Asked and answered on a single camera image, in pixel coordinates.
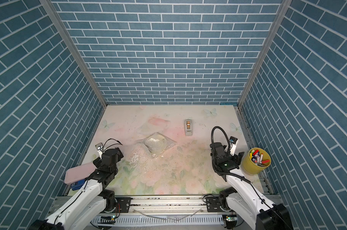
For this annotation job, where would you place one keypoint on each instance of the yellow pen bucket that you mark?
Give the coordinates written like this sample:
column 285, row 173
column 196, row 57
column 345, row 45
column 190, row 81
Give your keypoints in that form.
column 255, row 161

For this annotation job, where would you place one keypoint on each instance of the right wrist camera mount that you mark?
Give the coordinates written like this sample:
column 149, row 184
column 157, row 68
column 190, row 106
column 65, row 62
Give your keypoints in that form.
column 232, row 146

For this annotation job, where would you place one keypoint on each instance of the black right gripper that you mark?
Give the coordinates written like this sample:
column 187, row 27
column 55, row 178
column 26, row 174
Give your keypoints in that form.
column 235, row 159

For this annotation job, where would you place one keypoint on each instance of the blue box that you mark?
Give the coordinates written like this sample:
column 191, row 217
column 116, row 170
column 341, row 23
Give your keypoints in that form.
column 77, row 185

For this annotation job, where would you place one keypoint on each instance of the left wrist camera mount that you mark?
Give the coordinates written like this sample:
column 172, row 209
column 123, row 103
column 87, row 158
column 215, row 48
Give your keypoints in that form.
column 100, row 149

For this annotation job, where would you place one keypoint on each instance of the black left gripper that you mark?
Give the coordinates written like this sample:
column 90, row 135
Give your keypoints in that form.
column 119, row 156

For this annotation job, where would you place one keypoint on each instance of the aluminium corner post left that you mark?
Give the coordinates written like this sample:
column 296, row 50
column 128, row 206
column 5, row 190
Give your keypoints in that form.
column 56, row 20

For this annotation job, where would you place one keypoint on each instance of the clear bubble wrap sheet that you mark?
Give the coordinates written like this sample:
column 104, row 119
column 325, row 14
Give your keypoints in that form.
column 141, row 152

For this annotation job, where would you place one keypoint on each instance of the aluminium corner post right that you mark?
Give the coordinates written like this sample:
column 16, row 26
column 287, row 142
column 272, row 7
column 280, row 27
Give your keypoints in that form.
column 264, row 50

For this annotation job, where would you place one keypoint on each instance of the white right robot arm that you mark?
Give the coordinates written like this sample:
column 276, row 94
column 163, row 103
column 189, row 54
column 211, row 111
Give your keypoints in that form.
column 258, row 211

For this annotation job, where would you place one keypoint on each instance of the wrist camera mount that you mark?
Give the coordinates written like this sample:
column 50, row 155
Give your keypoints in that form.
column 100, row 149
column 232, row 146

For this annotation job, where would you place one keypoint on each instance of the grey tape dispenser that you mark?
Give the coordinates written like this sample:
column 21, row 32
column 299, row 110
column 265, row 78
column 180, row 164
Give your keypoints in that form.
column 188, row 127

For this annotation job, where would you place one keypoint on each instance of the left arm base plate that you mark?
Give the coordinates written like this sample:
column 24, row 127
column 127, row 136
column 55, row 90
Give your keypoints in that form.
column 121, row 204

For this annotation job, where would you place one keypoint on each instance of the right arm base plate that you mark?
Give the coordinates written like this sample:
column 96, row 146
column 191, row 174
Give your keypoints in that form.
column 213, row 204

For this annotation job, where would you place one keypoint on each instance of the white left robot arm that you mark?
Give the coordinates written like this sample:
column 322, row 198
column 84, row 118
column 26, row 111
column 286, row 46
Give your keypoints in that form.
column 90, row 200

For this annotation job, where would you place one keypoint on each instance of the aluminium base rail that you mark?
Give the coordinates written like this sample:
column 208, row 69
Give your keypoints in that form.
column 159, row 211

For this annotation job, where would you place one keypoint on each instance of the aluminium corner post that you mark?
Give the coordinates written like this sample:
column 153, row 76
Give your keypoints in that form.
column 264, row 50
column 56, row 20

